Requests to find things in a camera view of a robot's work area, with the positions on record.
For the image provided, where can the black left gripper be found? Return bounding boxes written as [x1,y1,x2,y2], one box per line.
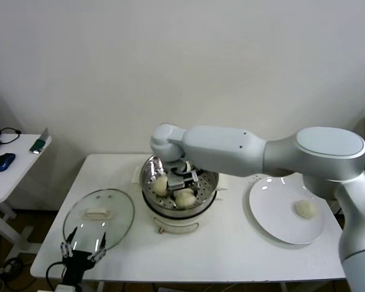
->
[60,227,108,283]

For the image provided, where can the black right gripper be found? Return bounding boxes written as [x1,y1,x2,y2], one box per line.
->
[167,170,201,201]

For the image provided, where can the round glass pot lid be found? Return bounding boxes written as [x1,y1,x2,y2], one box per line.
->
[63,189,136,254]

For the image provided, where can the stainless steel steamer basket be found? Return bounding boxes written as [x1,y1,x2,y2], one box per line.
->
[130,155,231,218]

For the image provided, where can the white round plate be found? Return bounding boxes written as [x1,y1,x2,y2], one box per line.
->
[248,177,326,246]

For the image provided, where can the white side table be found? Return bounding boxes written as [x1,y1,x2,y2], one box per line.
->
[0,133,53,262]

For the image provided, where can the green and white flat box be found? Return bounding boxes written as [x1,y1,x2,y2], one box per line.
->
[29,127,51,155]

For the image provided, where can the blue computer mouse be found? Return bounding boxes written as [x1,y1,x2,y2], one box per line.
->
[0,153,16,173]

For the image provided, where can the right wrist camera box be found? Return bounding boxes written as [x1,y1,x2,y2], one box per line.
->
[169,173,186,189]

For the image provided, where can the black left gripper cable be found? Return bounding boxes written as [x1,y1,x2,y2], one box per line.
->
[46,261,64,287]

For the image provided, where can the black cable on side table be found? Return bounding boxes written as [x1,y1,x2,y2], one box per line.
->
[0,127,22,145]

